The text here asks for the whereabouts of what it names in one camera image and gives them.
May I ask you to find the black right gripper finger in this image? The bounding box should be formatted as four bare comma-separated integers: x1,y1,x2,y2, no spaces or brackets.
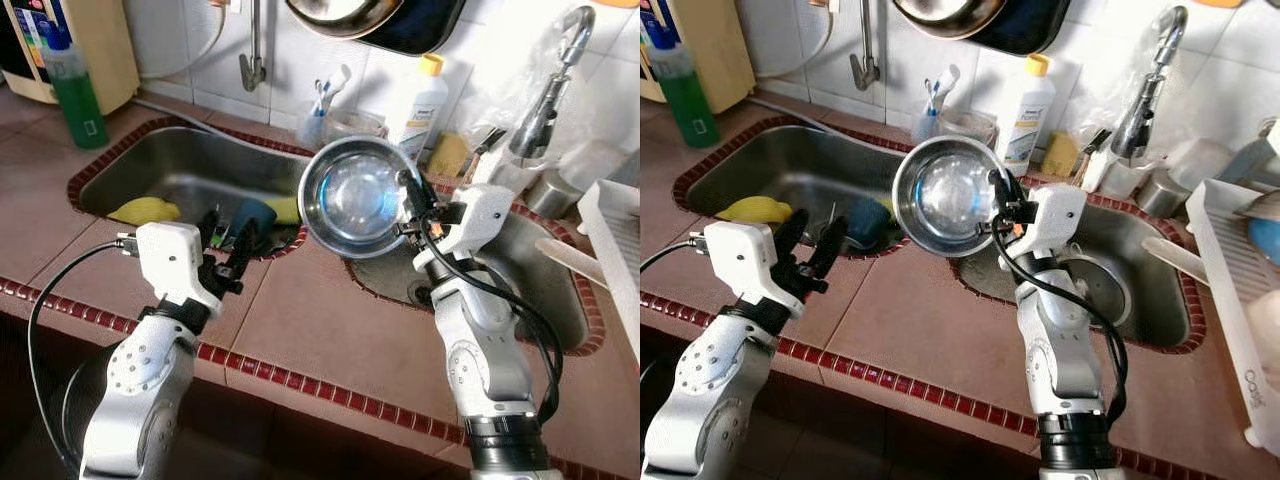
984,168,1014,218
396,168,427,218

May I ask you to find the yellow plastic bowl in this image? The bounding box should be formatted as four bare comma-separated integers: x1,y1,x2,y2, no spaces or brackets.
108,196,183,226
715,196,793,225

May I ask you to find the blue mug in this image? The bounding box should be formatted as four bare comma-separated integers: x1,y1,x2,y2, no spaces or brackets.
228,198,278,241
835,198,891,251

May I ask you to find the steel bowl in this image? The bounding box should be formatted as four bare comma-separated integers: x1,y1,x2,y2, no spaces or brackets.
892,135,1016,259
297,135,426,261

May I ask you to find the steel sink basin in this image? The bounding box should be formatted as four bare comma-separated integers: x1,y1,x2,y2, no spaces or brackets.
70,125,316,256
675,125,926,256
950,190,1201,351
345,190,606,351

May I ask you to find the clear plastic bucket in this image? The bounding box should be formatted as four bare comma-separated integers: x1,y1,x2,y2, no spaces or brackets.
322,108,389,146
935,108,999,146

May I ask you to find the white plastic container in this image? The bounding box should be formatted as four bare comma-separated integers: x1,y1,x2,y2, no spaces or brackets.
1078,125,1151,196
470,125,541,196

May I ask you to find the white detergent bottle yellow cap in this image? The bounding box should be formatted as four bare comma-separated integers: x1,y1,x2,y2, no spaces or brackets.
385,55,449,161
995,55,1056,176

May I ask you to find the clear toothbrush cup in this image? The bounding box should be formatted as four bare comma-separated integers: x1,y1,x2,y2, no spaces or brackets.
298,100,331,151
910,100,941,143

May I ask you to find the round steel sink strainer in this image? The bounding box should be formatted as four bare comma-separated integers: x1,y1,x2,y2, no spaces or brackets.
1058,255,1133,326

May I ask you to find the small steel cup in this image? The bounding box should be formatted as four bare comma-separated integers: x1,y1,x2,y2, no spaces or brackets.
522,168,581,219
1135,168,1191,219

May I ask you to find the pale wooden spatula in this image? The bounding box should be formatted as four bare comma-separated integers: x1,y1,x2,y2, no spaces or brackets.
1143,237,1211,286
535,237,611,291

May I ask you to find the clear plastic bag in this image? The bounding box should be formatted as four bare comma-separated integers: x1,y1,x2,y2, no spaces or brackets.
1065,0,1271,171
455,0,641,171

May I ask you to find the green liquid soap bottle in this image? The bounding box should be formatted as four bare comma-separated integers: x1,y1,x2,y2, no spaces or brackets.
645,10,721,151
38,18,111,151

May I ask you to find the clear plastic tub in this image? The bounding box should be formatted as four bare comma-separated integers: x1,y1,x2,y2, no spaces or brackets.
555,140,631,191
1165,138,1236,191

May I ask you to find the dark blue hanging pan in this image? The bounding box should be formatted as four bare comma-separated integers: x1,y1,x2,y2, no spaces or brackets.
350,0,469,56
960,0,1076,56

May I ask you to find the white dish rack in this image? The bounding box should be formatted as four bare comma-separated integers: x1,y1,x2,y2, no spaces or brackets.
578,178,641,366
1185,115,1280,456

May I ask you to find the hanging steel pan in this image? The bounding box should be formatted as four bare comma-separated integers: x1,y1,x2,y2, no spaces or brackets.
285,0,406,41
890,0,1011,41

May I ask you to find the beige water purifier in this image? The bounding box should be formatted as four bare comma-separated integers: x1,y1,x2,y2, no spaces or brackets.
0,0,141,116
640,0,756,116

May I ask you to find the blue bowl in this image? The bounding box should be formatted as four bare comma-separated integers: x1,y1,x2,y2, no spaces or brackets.
1248,218,1280,266

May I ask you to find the white ceramic mug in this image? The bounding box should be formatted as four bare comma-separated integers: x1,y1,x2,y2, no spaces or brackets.
1245,290,1280,371

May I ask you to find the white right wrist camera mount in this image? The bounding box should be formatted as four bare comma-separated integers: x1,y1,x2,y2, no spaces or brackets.
1015,183,1088,269
413,183,516,271

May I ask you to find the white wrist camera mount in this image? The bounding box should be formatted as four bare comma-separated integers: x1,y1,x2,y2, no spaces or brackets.
1015,183,1088,269
703,222,791,319
413,183,516,271
133,222,223,316

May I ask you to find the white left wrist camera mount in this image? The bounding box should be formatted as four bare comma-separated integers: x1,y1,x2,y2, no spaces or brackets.
133,222,223,316
703,222,791,319

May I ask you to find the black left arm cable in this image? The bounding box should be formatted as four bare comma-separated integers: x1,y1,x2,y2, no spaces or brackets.
640,238,711,276
27,238,141,471

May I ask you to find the steel wall tap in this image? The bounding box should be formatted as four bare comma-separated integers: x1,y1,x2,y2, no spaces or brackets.
238,0,269,93
850,0,881,93

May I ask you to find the white inlet hose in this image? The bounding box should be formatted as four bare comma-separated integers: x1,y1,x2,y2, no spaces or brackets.
140,0,241,81
755,0,851,81

